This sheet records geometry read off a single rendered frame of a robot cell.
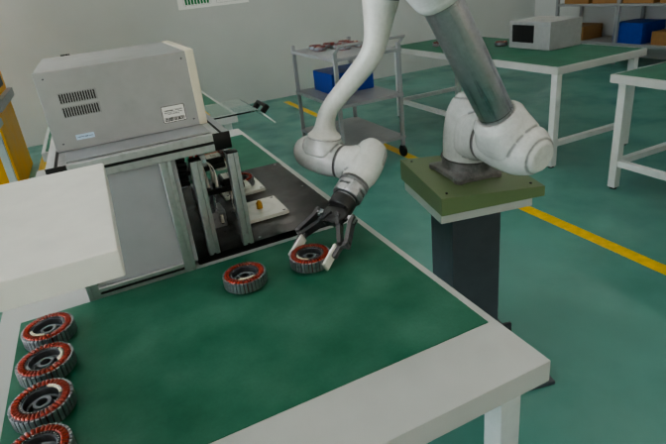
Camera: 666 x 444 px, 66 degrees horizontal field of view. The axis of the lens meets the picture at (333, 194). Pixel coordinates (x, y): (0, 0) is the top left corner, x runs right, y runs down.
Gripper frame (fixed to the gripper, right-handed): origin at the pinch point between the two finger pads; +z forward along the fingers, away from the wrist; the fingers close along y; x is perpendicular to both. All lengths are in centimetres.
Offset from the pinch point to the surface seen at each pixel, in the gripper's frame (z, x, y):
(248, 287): 16.5, -8.9, -5.0
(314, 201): -25.6, 14.9, -22.9
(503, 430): 19, 11, 57
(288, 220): -12.6, 7.4, -21.2
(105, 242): 34, -70, 30
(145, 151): 3, -41, -30
